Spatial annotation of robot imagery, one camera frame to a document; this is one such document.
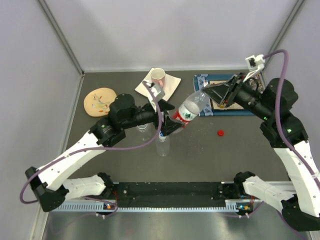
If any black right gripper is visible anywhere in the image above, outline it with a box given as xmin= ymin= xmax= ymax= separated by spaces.
xmin=202 ymin=71 xmax=273 ymax=121

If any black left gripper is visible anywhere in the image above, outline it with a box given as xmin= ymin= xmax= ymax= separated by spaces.
xmin=121 ymin=99 xmax=185 ymax=136

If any clear bottle with red label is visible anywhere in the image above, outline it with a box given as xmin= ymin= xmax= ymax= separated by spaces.
xmin=172 ymin=90 xmax=209 ymax=127

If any red bottle cap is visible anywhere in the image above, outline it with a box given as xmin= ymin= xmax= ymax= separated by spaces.
xmin=217 ymin=129 xmax=225 ymax=137

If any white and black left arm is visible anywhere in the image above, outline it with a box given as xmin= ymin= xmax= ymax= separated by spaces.
xmin=25 ymin=94 xmax=184 ymax=212

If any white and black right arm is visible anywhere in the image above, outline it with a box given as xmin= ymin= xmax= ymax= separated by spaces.
xmin=202 ymin=73 xmax=320 ymax=232

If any short clear capped bottle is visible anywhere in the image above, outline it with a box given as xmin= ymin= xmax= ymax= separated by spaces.
xmin=136 ymin=123 xmax=152 ymax=142

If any clear bottle with blue cap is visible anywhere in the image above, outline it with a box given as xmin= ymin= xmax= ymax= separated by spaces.
xmin=155 ymin=131 xmax=171 ymax=157

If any blue patterned placemat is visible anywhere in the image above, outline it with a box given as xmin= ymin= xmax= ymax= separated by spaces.
xmin=193 ymin=74 xmax=253 ymax=117

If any white square plate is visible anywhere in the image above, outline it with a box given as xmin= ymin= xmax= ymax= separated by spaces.
xmin=143 ymin=67 xmax=181 ymax=102

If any pink ceramic mug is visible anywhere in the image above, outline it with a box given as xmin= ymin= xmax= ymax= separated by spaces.
xmin=150 ymin=67 xmax=166 ymax=88

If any beige oval painted plate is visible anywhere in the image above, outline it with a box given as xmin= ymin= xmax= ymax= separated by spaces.
xmin=83 ymin=87 xmax=117 ymax=118

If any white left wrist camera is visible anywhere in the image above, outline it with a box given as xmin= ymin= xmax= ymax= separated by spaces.
xmin=145 ymin=81 xmax=165 ymax=102

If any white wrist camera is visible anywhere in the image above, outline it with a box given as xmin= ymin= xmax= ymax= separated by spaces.
xmin=145 ymin=81 xmax=165 ymax=102
xmin=243 ymin=54 xmax=265 ymax=82

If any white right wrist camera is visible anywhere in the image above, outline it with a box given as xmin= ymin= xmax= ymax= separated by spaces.
xmin=243 ymin=54 xmax=265 ymax=82

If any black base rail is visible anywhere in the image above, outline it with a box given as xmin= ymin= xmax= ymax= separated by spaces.
xmin=109 ymin=182 xmax=248 ymax=208

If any metal frame post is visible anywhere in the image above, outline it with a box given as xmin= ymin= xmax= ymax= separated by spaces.
xmin=36 ymin=0 xmax=84 ymax=76
xmin=258 ymin=0 xmax=307 ymax=72

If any grey slotted cable duct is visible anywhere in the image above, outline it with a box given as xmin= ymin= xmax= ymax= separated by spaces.
xmin=54 ymin=200 xmax=254 ymax=213

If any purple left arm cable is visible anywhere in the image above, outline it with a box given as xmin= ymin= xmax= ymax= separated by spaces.
xmin=19 ymin=80 xmax=165 ymax=205

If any left metal frame post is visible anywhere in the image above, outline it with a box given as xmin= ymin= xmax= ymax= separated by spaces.
xmin=36 ymin=0 xmax=84 ymax=76

